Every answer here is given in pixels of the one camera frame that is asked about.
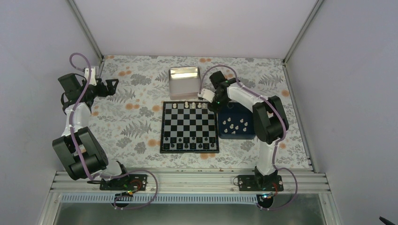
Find blue plastic piece tray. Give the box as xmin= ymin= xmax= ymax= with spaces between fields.
xmin=217 ymin=102 xmax=256 ymax=140

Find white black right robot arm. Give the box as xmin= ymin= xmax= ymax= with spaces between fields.
xmin=200 ymin=71 xmax=289 ymax=191

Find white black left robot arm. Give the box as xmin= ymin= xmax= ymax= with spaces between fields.
xmin=52 ymin=73 xmax=131 ymax=190

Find black silver chess board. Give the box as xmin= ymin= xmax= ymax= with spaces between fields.
xmin=160 ymin=101 xmax=220 ymax=154

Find black chess piece row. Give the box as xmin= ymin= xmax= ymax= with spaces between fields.
xmin=162 ymin=136 xmax=218 ymax=150

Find pink metal tin box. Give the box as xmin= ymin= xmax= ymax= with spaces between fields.
xmin=168 ymin=67 xmax=201 ymax=100

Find floral patterned table mat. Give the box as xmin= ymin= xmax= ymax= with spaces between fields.
xmin=89 ymin=55 xmax=310 ymax=170

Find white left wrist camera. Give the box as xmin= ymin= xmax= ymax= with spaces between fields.
xmin=84 ymin=66 xmax=99 ymax=86

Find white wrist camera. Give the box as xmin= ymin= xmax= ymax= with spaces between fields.
xmin=198 ymin=88 xmax=215 ymax=103
xmin=84 ymin=66 xmax=99 ymax=86

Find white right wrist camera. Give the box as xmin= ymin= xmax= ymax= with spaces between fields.
xmin=198 ymin=88 xmax=215 ymax=103

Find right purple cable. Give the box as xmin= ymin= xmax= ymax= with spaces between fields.
xmin=198 ymin=64 xmax=299 ymax=211

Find purple cable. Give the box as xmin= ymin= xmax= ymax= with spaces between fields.
xmin=198 ymin=64 xmax=299 ymax=211
xmin=69 ymin=52 xmax=159 ymax=210

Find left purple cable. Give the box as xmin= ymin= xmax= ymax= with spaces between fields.
xmin=69 ymin=52 xmax=159 ymax=210

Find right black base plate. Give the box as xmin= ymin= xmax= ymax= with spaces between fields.
xmin=237 ymin=175 xmax=284 ymax=192

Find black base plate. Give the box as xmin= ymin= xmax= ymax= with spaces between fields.
xmin=99 ymin=174 xmax=147 ymax=191
xmin=237 ymin=175 xmax=284 ymax=192

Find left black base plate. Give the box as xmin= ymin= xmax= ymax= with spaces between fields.
xmin=99 ymin=174 xmax=147 ymax=191

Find aluminium rail frame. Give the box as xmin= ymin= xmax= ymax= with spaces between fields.
xmin=50 ymin=169 xmax=331 ymax=194

